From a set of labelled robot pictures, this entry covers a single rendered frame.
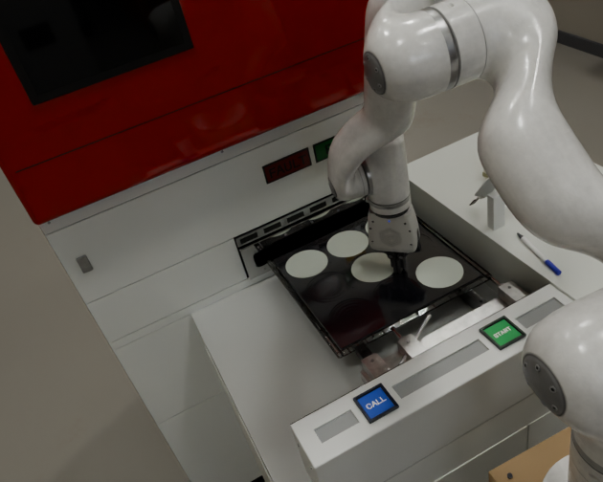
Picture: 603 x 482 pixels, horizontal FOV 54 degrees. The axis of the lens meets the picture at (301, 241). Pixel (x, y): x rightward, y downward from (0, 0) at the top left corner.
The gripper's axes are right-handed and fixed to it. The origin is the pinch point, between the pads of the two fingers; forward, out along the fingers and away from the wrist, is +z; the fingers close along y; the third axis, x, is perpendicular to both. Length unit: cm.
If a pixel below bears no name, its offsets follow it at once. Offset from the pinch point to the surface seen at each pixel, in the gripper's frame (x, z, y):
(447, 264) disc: 3.0, 2.0, 10.0
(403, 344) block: -21.8, 1.2, 6.2
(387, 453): -43.9, 2.8, 8.7
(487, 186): 9.0, -14.7, 17.8
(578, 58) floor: 313, 92, 34
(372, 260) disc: 2.0, 2.0, -6.6
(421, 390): -35.2, -4.0, 13.0
